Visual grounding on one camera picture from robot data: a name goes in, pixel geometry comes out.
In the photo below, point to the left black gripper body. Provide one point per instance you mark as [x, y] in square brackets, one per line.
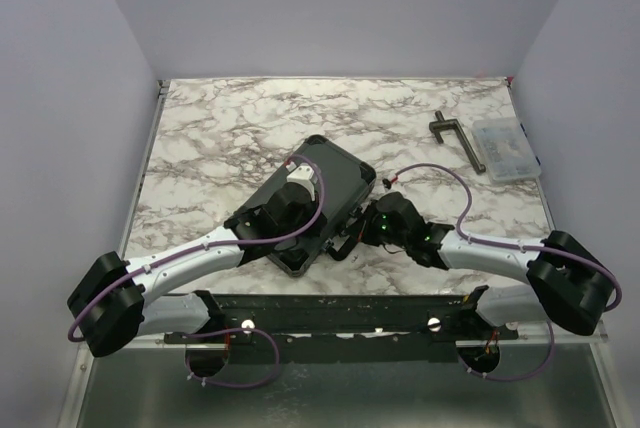
[311, 213]

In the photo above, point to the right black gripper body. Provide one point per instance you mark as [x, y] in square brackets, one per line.
[376, 230]

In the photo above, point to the black foam-lined poker case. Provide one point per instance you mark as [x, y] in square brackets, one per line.
[343, 184]

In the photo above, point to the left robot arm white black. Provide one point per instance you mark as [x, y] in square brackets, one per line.
[111, 304]

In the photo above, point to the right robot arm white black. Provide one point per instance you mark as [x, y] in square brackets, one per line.
[552, 284]

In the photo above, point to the clear plastic parts box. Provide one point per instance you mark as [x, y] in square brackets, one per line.
[505, 150]

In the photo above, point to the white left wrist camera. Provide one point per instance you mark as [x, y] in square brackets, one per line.
[303, 174]

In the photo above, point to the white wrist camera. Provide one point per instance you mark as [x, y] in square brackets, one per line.
[303, 174]
[390, 182]

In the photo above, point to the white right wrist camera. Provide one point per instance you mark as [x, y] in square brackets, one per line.
[390, 182]

